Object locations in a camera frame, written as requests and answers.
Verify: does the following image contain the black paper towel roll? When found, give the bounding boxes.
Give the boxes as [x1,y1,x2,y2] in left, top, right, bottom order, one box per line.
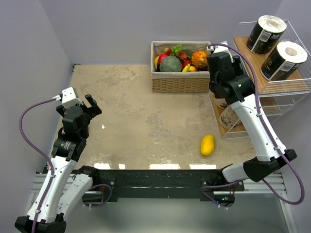
[260,41,308,82]
[246,15,287,54]

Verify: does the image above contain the red apple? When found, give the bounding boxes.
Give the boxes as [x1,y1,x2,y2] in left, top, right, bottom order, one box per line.
[157,54,168,65]

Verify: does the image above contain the woven wicker fruit basket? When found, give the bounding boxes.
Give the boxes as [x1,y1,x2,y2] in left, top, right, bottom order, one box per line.
[151,41,212,93]

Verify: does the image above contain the green grapes bunch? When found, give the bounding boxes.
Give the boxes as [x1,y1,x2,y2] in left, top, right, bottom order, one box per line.
[171,44,182,55]

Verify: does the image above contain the white wire wooden shelf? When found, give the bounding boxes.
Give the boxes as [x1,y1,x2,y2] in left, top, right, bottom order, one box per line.
[208,19,311,140]

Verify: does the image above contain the brown paper towel roll cartoon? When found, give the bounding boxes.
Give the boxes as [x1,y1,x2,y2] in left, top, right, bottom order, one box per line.
[219,105,241,130]

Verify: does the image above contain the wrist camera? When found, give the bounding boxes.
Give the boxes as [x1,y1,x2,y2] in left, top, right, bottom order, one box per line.
[207,45,232,56]
[62,87,82,109]

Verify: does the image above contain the green melon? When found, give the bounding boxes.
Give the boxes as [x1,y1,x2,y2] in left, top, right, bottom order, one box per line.
[159,56,182,72]

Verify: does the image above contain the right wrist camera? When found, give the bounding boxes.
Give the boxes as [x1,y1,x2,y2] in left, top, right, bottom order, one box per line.
[207,45,232,56]

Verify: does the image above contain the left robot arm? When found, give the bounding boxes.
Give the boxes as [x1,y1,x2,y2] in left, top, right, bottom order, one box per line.
[15,90,102,233]

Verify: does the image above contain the yellow banana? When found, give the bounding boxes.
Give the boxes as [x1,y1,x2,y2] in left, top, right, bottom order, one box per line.
[182,64,197,72]

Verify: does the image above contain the brown paper towel roll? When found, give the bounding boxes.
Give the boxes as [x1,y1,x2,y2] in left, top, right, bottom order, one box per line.
[214,98,228,109]

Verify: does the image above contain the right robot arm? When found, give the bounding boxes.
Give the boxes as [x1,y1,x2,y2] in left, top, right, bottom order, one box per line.
[207,52,297,191]

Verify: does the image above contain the orange pumpkin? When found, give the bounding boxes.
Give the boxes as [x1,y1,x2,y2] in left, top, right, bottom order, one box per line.
[191,50,210,69]

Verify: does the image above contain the yellow mango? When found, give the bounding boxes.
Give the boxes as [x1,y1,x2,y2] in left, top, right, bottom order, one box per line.
[200,134,215,156]

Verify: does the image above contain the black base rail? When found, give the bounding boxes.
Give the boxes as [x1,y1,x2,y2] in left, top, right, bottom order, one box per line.
[31,168,287,203]

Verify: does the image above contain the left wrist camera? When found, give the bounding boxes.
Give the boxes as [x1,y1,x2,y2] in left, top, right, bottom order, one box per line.
[62,87,82,109]

